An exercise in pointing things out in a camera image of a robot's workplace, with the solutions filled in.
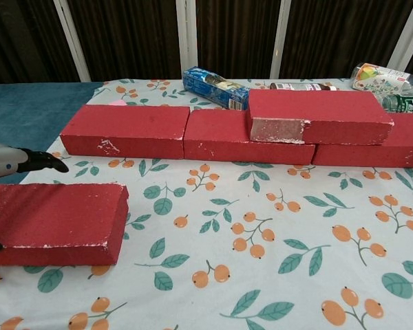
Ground dark can lying down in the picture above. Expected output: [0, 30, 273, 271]
[270, 81, 338, 92]

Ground red foam brick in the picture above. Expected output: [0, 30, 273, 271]
[311, 111, 413, 169]
[182, 109, 317, 165]
[59, 104, 191, 161]
[0, 182, 130, 267]

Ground red brick with scraped end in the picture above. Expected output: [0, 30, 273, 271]
[246, 88, 395, 145]

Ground clear bottle fruit label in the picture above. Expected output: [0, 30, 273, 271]
[350, 63, 413, 99]

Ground blue cookie package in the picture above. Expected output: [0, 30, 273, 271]
[182, 67, 252, 111]

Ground teal felt table cover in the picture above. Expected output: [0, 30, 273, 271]
[0, 80, 106, 185]

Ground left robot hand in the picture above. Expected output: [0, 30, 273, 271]
[0, 142, 70, 252]

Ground clear bottle green label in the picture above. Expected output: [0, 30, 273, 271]
[380, 93, 413, 120]

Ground white partition frame post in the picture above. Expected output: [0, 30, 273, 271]
[52, 0, 92, 83]
[270, 0, 293, 79]
[175, 0, 199, 80]
[387, 0, 413, 73]

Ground floral tablecloth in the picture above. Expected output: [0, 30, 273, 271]
[0, 77, 413, 330]

